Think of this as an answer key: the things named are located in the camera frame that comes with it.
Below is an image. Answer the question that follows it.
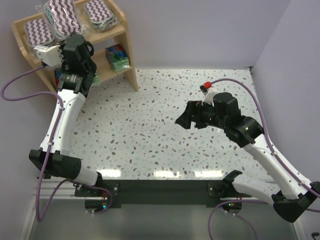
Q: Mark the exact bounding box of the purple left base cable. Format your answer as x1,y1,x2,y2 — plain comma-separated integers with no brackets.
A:
72,174,115,215

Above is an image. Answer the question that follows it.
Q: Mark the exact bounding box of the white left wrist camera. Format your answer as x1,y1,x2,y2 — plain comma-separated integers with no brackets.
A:
33,45,64,67

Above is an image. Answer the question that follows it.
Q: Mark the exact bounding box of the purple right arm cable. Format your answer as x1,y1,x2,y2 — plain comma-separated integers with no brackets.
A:
209,78,320,212

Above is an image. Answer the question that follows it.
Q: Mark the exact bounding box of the purple wavy sponge pack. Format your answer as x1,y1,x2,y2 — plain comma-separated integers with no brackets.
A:
35,0,88,42
24,18,55,48
83,0,119,32

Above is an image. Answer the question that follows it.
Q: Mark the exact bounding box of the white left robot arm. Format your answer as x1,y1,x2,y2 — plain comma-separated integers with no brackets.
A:
29,33,102,186

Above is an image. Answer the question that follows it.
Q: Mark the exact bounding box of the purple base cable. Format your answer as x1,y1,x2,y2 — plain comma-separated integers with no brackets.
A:
208,199,268,240
72,174,115,215

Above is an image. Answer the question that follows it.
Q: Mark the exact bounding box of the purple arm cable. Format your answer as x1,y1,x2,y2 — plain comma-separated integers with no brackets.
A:
0,64,68,223
209,78,320,212

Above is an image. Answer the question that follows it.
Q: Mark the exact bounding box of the wooden three-tier shelf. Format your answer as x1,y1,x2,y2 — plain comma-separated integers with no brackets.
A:
11,0,139,92

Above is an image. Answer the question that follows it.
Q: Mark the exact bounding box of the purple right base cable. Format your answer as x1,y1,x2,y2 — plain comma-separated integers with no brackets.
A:
208,199,268,240

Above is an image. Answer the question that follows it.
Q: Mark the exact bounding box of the aluminium frame rail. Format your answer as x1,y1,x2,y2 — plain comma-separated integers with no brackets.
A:
30,177,76,200

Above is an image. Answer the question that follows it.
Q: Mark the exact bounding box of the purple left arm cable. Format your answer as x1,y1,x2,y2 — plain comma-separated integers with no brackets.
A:
0,64,68,223

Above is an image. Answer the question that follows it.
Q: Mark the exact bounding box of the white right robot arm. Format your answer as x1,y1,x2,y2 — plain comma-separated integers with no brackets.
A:
175,92,320,223

